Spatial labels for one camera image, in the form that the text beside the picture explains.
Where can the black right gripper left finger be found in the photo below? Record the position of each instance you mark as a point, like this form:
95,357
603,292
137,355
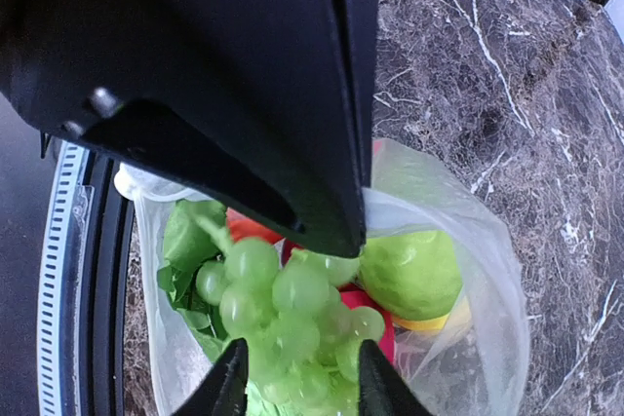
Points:
223,390

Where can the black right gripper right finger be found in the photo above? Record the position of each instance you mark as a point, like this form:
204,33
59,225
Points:
382,390

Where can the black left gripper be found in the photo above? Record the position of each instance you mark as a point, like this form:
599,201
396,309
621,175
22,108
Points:
264,105

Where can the green toy grapes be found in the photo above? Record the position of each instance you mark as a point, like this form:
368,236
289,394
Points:
303,354

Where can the clear dotted zip top bag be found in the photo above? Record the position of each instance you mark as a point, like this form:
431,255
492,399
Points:
479,369

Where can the yellow toy lemon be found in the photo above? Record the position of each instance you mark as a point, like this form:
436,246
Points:
458,317

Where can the green toy guava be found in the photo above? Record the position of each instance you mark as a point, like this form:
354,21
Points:
413,276

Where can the red toy radish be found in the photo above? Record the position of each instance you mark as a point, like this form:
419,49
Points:
186,248

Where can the orange toy carrot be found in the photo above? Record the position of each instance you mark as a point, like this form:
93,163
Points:
241,227

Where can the black front rail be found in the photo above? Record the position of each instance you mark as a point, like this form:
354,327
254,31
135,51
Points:
103,291

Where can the white slotted cable duct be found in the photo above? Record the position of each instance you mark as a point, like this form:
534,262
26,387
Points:
60,285

